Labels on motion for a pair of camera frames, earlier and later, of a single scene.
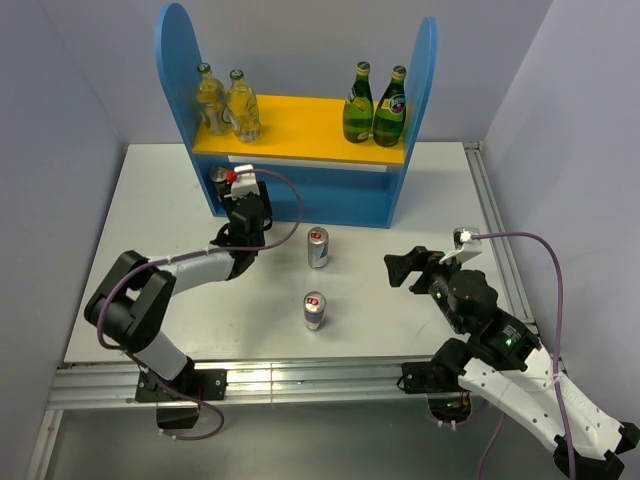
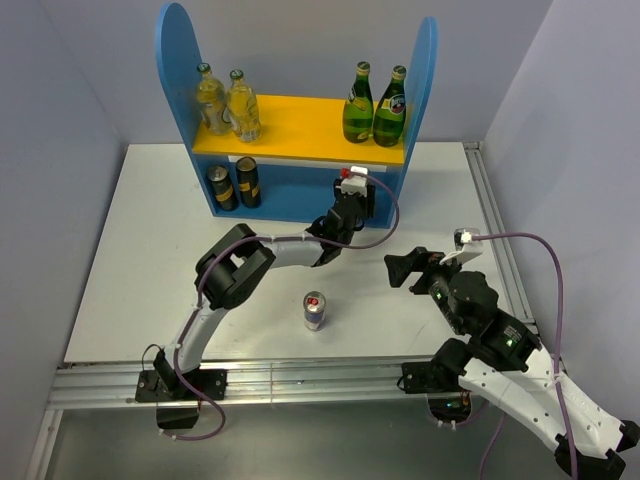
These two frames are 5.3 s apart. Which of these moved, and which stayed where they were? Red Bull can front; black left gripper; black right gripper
Moved: black left gripper
Stayed: black right gripper; Red Bull can front
